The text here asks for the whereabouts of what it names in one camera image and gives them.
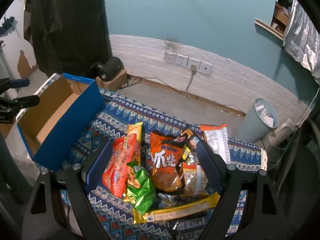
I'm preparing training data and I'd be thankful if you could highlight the wooden window frame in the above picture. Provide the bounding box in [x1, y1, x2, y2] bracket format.
[254, 1, 290, 40]

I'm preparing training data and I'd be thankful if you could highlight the blue patterned cloth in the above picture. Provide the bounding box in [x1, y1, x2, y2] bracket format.
[32, 75, 268, 240]

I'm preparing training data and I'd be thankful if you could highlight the white plastic appliance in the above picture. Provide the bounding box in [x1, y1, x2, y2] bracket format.
[265, 119, 298, 153]

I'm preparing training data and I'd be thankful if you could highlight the yellow orange long snack packet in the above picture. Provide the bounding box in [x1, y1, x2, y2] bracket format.
[127, 122, 143, 143]

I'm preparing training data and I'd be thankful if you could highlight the dark silver snack packet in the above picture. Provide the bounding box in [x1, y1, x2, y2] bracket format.
[167, 219, 208, 240]

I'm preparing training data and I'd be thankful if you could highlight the black camera device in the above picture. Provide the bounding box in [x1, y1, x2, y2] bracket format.
[90, 57, 123, 81]

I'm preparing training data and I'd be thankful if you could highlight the pale blue trash bin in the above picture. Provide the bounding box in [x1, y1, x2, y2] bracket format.
[237, 98, 279, 143]

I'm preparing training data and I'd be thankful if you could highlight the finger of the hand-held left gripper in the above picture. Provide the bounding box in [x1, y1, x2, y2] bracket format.
[0, 78, 30, 89]
[0, 95, 40, 112]

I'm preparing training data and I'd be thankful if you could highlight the clear orange snack packet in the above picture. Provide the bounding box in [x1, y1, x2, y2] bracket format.
[182, 162, 209, 197]

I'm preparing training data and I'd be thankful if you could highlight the gold long snack packet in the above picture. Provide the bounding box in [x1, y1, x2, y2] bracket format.
[132, 192, 222, 224]

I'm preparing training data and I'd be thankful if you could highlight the small brown cardboard box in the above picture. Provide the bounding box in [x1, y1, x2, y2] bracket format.
[96, 69, 128, 90]

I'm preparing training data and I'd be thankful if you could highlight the blue cardboard box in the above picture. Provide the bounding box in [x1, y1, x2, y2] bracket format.
[16, 73, 105, 172]

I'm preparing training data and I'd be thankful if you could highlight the black floor cable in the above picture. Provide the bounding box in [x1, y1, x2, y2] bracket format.
[120, 76, 143, 89]

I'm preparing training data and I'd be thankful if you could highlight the grey plug cable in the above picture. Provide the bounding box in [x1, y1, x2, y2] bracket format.
[185, 65, 198, 98]

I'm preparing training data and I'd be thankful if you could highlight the dark office chair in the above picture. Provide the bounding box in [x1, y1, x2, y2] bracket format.
[272, 115, 320, 230]

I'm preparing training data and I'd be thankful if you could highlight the silver foil sheet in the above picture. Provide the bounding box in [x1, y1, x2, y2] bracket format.
[283, 0, 320, 84]

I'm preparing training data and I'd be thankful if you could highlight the red snack packet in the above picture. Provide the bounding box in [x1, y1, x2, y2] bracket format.
[102, 134, 142, 198]

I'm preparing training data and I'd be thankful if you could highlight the green snack packet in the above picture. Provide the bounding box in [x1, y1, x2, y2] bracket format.
[124, 161, 156, 215]

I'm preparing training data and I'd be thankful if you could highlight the black hanging cloth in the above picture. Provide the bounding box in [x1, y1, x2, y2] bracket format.
[25, 0, 113, 78]

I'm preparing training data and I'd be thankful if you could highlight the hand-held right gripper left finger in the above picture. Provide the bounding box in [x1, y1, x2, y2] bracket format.
[22, 140, 113, 240]

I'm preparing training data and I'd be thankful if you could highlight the white orange-edged snack packet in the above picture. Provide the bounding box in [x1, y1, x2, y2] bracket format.
[200, 124, 230, 164]

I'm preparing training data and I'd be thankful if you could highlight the small black yellow snack packet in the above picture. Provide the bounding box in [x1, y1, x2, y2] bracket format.
[181, 129, 198, 163]

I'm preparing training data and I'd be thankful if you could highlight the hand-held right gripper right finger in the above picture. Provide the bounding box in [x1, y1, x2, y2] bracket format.
[195, 140, 288, 240]

